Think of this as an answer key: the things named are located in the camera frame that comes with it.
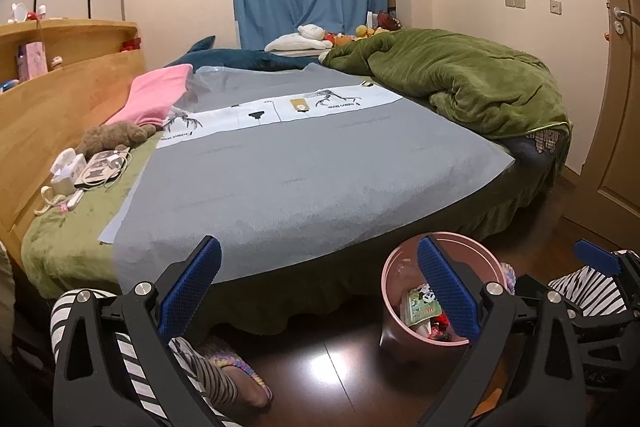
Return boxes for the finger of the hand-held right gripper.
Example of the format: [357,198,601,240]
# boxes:
[574,240,640,288]
[515,274,551,304]

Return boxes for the pink folded cloth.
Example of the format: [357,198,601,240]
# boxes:
[105,63,194,130]

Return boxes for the plaid patchwork cloth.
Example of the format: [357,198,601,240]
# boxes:
[532,129,561,156]

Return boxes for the green panda print packet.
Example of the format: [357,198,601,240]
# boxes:
[404,287,441,327]

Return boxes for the white cable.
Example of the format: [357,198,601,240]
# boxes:
[106,146,134,184]

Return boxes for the silver door handle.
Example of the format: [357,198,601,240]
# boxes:
[612,7,640,36]

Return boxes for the wooden headboard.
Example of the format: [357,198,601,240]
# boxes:
[0,19,148,253]

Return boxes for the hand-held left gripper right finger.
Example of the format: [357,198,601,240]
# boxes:
[417,233,586,427]

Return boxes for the cream strap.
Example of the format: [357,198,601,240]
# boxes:
[34,186,63,216]

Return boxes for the blue shark plush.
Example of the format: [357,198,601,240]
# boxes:
[165,36,326,72]

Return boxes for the white charger box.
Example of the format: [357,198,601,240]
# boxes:
[50,148,87,180]

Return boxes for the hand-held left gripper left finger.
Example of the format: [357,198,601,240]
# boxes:
[52,235,223,427]

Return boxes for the green blanket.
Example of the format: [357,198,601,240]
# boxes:
[320,28,573,142]

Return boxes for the pink plastic bin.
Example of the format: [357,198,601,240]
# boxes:
[381,232,508,348]

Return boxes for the wooden door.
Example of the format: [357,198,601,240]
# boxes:
[582,0,640,238]

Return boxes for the person's right striped trouser leg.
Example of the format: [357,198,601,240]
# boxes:
[547,249,640,318]

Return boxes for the red brown plush toy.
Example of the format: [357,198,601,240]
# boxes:
[375,10,404,32]

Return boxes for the red plastic bag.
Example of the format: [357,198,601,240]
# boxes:
[430,314,452,341]

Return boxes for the grey printed bedspread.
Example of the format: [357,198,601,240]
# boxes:
[99,63,517,295]

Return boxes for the patterned beige pouch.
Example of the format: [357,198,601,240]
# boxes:
[75,147,132,188]

